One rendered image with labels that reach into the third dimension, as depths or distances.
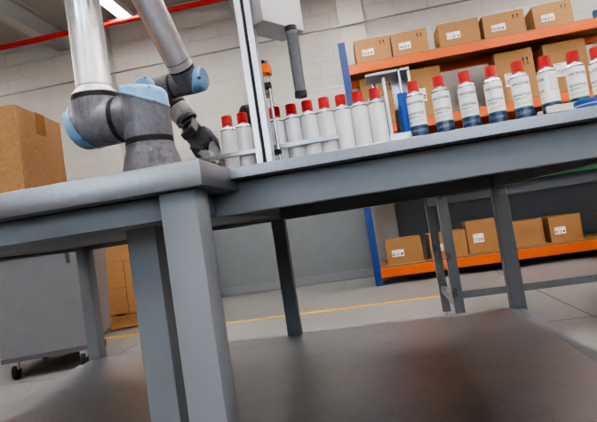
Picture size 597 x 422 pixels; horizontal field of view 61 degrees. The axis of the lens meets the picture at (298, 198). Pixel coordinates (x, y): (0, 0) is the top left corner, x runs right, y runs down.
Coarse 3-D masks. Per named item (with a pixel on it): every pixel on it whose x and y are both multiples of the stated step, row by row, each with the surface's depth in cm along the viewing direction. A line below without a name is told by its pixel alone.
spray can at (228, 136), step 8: (224, 120) 158; (224, 128) 157; (232, 128) 157; (224, 136) 157; (232, 136) 157; (224, 144) 157; (232, 144) 157; (224, 152) 157; (224, 160) 158; (232, 160) 156
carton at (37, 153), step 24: (0, 120) 127; (24, 120) 131; (48, 120) 144; (0, 144) 127; (24, 144) 129; (48, 144) 142; (0, 168) 126; (24, 168) 127; (48, 168) 140; (0, 192) 126
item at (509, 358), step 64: (576, 128) 86; (256, 192) 94; (320, 192) 93; (384, 192) 227; (448, 192) 223; (512, 256) 217; (448, 320) 213; (512, 320) 197; (64, 384) 203; (128, 384) 188; (256, 384) 164; (320, 384) 154; (384, 384) 145; (448, 384) 138; (512, 384) 131; (576, 384) 124
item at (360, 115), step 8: (352, 96) 153; (360, 96) 152; (360, 104) 151; (352, 112) 152; (360, 112) 151; (368, 112) 152; (360, 120) 150; (368, 120) 151; (360, 128) 150; (368, 128) 151; (360, 136) 150; (368, 136) 150; (360, 144) 151; (368, 144) 150
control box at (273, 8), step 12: (252, 0) 142; (264, 0) 141; (276, 0) 145; (288, 0) 148; (252, 12) 142; (264, 12) 140; (276, 12) 144; (288, 12) 148; (300, 12) 152; (264, 24) 142; (276, 24) 144; (288, 24) 147; (300, 24) 151; (264, 36) 152; (276, 36) 153
